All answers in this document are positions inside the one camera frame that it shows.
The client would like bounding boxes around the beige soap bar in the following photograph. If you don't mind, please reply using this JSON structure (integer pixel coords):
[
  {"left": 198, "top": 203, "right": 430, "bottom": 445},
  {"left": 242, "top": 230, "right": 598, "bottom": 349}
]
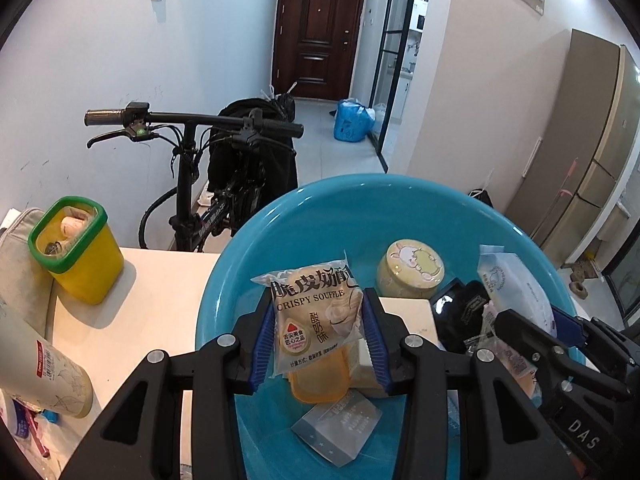
[{"left": 347, "top": 337, "right": 388, "bottom": 397}]

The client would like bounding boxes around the grey blue translucent box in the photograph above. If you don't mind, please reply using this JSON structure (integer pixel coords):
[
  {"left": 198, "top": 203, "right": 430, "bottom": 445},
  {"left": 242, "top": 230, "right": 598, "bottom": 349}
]
[{"left": 291, "top": 389, "right": 384, "bottom": 463}]

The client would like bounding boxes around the souffle snack packet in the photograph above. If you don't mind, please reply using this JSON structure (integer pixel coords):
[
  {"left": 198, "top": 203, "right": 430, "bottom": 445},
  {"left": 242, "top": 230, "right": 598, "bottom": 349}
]
[{"left": 249, "top": 251, "right": 365, "bottom": 381}]

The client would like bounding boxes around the blue plastic bag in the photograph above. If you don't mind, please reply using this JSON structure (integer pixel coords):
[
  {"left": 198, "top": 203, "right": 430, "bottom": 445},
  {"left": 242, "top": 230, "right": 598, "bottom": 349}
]
[{"left": 333, "top": 98, "right": 377, "bottom": 144}]

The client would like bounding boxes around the cream floral tumbler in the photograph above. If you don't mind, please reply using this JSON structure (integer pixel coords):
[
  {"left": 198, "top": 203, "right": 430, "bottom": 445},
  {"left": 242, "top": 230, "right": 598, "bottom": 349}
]
[{"left": 0, "top": 305, "right": 94, "bottom": 418}]

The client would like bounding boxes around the black bicycle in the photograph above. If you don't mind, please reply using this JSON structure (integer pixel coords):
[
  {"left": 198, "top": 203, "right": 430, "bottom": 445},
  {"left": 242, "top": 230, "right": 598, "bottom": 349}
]
[{"left": 84, "top": 101, "right": 304, "bottom": 253}]

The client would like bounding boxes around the blue plastic basin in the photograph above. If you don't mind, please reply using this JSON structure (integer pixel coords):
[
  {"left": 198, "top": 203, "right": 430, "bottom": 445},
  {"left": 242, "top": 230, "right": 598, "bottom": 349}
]
[{"left": 195, "top": 173, "right": 596, "bottom": 480}]

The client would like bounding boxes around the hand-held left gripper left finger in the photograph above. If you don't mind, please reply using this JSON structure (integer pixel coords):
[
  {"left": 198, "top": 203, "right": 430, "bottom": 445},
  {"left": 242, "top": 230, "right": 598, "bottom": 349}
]
[{"left": 60, "top": 287, "right": 278, "bottom": 480}]

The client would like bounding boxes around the black framed glass door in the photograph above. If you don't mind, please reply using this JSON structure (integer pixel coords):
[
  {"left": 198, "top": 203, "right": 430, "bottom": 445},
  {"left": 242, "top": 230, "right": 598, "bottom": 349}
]
[{"left": 369, "top": 0, "right": 437, "bottom": 173}]

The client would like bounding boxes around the white pole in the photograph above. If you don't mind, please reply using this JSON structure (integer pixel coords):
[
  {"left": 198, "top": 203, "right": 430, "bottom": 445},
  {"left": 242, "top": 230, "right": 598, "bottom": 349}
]
[{"left": 521, "top": 137, "right": 544, "bottom": 181}]

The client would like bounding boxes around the white box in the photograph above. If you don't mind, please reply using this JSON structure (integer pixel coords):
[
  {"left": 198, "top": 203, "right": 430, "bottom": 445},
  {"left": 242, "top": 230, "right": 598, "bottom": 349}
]
[{"left": 378, "top": 297, "right": 443, "bottom": 353}]

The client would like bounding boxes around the yellow container with green rim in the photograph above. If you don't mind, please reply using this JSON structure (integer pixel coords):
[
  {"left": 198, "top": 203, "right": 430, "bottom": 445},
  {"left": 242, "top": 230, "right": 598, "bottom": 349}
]
[{"left": 27, "top": 196, "right": 125, "bottom": 306}]

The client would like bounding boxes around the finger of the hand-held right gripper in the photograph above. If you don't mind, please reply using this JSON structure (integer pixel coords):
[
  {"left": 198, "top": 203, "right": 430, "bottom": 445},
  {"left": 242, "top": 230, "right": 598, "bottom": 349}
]
[
  {"left": 552, "top": 310, "right": 640, "bottom": 377},
  {"left": 494, "top": 309, "right": 634, "bottom": 401}
]

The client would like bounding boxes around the beauty sponge packet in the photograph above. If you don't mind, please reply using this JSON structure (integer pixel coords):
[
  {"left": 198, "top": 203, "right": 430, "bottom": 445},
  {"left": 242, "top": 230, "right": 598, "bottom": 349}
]
[{"left": 487, "top": 332, "right": 543, "bottom": 403}]

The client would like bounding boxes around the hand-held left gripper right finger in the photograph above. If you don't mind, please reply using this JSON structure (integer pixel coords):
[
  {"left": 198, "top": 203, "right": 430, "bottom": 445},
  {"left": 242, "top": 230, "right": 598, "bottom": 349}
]
[{"left": 362, "top": 287, "right": 583, "bottom": 480}]

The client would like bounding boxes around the beige refrigerator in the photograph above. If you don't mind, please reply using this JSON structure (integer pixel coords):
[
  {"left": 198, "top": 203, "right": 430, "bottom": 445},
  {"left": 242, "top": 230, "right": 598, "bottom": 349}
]
[{"left": 502, "top": 28, "right": 640, "bottom": 271}]

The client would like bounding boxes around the grey pouch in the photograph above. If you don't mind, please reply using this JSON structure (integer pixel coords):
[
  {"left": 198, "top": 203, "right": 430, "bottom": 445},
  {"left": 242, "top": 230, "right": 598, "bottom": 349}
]
[{"left": 0, "top": 207, "right": 57, "bottom": 346}]

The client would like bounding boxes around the black bag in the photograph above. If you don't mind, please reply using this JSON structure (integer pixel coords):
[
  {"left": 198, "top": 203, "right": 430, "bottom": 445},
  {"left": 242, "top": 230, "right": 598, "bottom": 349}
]
[{"left": 206, "top": 99, "right": 300, "bottom": 206}]

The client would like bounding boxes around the brown entrance door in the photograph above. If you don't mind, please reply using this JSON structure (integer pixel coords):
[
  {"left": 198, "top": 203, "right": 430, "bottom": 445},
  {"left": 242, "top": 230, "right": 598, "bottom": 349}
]
[{"left": 271, "top": 0, "right": 369, "bottom": 103}]

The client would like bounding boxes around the black glossy case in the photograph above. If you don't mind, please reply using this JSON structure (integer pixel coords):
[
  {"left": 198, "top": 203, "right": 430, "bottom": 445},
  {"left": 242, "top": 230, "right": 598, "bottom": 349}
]
[{"left": 430, "top": 280, "right": 493, "bottom": 356}]

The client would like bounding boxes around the round cream tin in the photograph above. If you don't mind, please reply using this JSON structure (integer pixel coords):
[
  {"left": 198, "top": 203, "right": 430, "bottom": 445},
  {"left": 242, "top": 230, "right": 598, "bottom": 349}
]
[{"left": 376, "top": 240, "right": 447, "bottom": 301}]

